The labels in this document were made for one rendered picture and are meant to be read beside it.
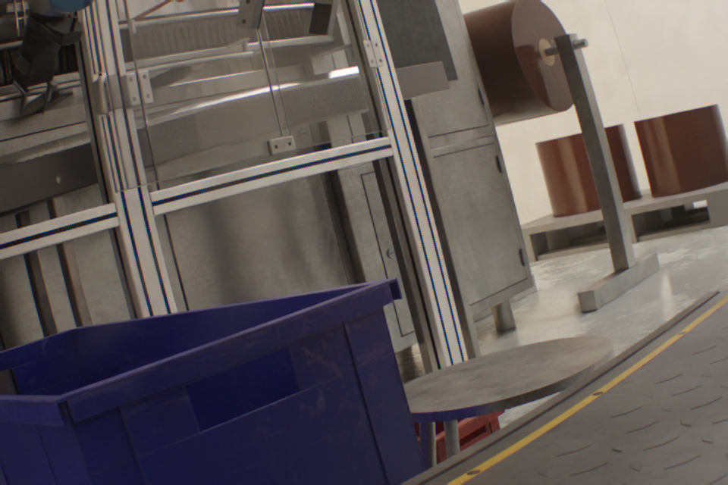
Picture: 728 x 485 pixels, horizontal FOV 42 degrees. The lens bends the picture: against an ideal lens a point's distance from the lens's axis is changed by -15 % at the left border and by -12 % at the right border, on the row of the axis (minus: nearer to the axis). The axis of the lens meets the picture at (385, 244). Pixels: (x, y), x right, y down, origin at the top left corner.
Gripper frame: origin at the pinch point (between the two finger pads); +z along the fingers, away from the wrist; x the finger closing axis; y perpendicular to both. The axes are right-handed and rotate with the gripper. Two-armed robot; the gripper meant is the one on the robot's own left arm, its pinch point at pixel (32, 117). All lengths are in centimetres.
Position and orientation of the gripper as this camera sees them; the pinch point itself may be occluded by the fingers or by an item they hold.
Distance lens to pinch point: 173.8
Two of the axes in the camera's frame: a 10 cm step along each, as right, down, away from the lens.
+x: -6.1, 2.5, -7.5
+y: -7.2, -5.8, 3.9
